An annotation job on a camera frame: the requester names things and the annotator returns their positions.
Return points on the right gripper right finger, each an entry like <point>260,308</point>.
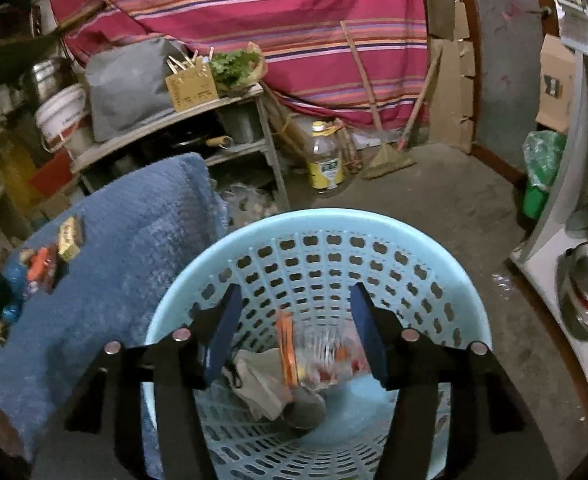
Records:
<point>486,412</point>

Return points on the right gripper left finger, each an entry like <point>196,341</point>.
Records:
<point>106,413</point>

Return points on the red snack wrapper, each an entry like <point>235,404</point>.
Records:
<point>284,325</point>

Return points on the brown paper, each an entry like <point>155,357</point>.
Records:
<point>257,379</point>

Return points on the blue plastic bag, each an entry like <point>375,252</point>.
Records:
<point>15,274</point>

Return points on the silver foil wrapper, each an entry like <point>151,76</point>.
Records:
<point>329,356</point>

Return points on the black ribbed cup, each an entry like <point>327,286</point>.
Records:
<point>306,411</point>

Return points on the light blue plastic basket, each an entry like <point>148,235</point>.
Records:
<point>304,263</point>

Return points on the yellow red cardboard box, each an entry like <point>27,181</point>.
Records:
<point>70,238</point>

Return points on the blue quilted table cloth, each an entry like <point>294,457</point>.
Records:
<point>140,231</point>

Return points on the oil bottle on floor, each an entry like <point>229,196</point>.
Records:
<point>325,163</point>

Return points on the red plastic basket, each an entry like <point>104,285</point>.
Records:
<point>54,175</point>

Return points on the green plastic bag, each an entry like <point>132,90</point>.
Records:
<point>543,152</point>

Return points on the wooden shelf unit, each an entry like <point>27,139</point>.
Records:
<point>22,152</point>

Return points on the low wooden side table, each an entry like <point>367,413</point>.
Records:
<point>221,130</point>

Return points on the white plastic bucket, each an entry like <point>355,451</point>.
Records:
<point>62,115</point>

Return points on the grey cushion bag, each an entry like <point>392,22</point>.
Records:
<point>127,86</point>

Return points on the pink striped curtain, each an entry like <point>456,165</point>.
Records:
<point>362,61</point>

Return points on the steel pot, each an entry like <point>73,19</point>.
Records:
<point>44,79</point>

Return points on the green leafy vegetables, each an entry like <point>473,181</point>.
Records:
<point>235,71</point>

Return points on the cardboard box at right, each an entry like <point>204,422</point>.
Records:
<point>557,69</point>

